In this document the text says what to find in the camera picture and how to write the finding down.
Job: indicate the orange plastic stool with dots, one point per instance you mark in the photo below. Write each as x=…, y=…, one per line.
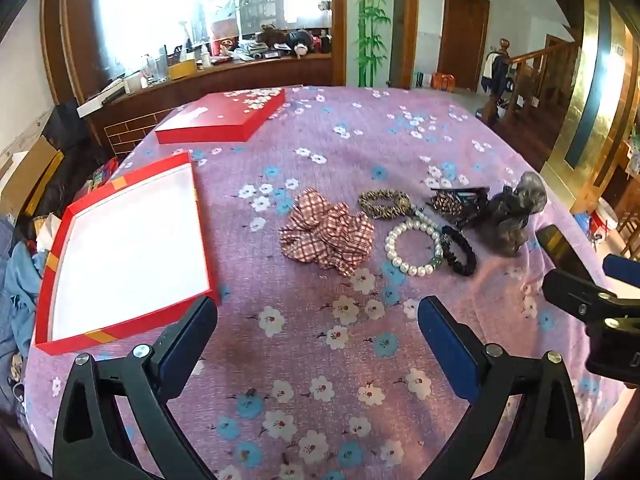
x=443, y=81

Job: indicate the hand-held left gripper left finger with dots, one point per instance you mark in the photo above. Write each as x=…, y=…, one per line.
x=185, y=340

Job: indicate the green bamboo wall decal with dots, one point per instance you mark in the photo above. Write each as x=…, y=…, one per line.
x=370, y=35

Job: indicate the brown plush toy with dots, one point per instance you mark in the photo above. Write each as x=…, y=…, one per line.
x=271, y=36

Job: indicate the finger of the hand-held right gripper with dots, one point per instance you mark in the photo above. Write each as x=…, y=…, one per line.
x=575, y=292
x=622, y=270

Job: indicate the blue cloth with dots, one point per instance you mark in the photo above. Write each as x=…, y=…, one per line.
x=20, y=285

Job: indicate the flat white box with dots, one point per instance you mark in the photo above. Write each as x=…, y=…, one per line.
x=100, y=97

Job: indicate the red plaid scrunchie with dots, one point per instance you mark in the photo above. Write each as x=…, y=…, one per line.
x=327, y=232

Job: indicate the wooden staircase railing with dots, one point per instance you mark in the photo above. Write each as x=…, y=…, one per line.
x=540, y=75

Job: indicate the flat brown cardboard sheet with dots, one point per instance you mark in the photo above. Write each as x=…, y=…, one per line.
x=27, y=175

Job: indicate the red gift box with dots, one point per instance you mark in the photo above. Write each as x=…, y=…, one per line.
x=130, y=255

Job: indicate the curved wooden counter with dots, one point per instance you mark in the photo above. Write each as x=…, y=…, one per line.
x=225, y=77

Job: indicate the red floral box lid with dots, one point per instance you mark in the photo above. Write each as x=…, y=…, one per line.
x=215, y=115

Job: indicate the red gift bag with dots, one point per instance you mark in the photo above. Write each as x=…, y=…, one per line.
x=224, y=37

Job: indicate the grey brown fluffy hairpiece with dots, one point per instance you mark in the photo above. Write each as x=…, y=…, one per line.
x=510, y=215

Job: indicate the brown wooden door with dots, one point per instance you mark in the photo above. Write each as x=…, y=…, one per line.
x=462, y=35

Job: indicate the leopard print scrunchie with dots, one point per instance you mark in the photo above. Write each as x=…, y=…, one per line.
x=372, y=207

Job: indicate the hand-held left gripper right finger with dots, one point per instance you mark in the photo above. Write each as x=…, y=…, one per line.
x=450, y=342

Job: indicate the purple floral tablecloth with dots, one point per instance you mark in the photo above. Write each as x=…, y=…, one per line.
x=320, y=360

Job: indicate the yellow cardboard box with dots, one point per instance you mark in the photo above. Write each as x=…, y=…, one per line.
x=182, y=70

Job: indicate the leopard black hair claw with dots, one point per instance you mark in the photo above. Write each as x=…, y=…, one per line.
x=455, y=205

